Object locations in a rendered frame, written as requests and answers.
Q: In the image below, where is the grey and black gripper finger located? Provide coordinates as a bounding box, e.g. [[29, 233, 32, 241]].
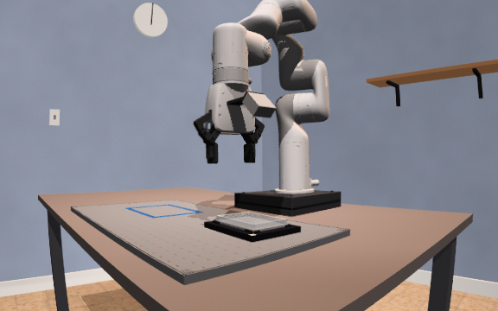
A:
[[240, 118, 265, 163], [194, 111, 220, 164]]

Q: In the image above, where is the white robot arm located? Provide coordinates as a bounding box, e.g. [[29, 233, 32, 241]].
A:
[[211, 0, 329, 194]]

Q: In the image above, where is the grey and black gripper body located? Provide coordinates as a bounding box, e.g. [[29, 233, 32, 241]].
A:
[[205, 80, 255, 135]]

